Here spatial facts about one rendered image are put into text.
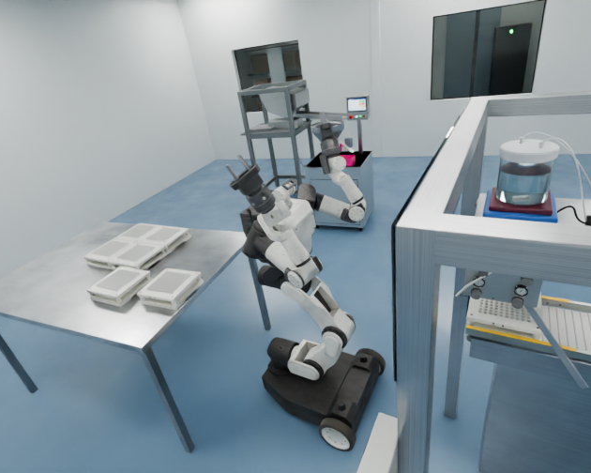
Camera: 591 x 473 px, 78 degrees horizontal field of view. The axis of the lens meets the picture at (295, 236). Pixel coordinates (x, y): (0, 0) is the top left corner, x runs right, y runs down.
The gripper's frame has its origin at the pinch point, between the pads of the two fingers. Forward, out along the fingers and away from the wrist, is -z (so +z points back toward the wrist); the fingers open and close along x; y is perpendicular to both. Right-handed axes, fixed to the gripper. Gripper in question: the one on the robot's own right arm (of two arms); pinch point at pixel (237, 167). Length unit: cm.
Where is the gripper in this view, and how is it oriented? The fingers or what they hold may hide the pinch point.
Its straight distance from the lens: 131.6
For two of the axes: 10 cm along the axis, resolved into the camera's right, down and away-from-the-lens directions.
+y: 4.7, 2.4, -8.5
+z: 5.1, 7.1, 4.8
